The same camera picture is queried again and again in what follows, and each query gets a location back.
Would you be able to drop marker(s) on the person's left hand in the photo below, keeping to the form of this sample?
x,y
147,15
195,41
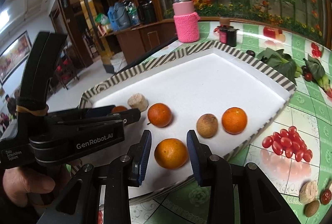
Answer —
x,y
31,180

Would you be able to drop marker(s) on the black thermos jug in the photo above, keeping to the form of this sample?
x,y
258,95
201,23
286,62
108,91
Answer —
x,y
147,12

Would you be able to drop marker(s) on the red jujube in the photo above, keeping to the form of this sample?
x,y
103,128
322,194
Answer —
x,y
326,196

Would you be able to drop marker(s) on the blue bag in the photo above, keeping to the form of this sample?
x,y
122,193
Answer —
x,y
119,18

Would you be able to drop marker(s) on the small black jar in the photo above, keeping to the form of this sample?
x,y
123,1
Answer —
x,y
231,37

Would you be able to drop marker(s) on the green and white bag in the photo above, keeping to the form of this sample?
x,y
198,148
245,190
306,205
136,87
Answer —
x,y
102,21

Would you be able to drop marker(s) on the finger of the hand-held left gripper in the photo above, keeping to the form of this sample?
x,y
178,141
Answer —
x,y
103,120
98,110

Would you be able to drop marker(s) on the small pink cork bottle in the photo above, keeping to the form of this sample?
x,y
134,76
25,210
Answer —
x,y
223,36

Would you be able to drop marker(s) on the dark wooden chair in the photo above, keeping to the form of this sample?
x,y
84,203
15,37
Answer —
x,y
64,71

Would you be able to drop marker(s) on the white box with striped rim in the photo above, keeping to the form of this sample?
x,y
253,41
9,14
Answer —
x,y
207,84

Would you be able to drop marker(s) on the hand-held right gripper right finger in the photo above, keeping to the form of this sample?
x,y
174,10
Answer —
x,y
194,159

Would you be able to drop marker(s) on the brown wooden cabinet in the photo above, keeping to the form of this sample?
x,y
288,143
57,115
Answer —
x,y
140,40

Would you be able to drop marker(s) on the pink bottle with knit sleeve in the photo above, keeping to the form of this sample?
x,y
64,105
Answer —
x,y
185,27

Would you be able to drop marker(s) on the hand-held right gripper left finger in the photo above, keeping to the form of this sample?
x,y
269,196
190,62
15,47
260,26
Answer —
x,y
145,159

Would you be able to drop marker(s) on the pale sugarcane chunk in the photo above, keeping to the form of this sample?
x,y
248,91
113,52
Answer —
x,y
308,191
137,102

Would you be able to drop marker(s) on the white bucket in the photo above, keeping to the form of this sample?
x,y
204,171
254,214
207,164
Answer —
x,y
118,62

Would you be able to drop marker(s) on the brown round longan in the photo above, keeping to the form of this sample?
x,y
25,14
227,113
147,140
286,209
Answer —
x,y
207,125
312,209

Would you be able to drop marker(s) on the green floral printed tablecloth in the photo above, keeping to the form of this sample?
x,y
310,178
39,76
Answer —
x,y
285,120

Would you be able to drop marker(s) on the wooden door frame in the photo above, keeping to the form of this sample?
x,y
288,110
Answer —
x,y
85,6

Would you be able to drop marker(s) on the orange mandarin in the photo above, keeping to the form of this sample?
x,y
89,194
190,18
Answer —
x,y
119,109
171,153
159,115
234,120

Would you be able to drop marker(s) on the clear plastic bottle pack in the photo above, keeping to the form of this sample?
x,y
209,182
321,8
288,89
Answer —
x,y
132,14

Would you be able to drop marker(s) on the framed wall painting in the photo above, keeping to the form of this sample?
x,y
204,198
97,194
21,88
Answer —
x,y
13,58

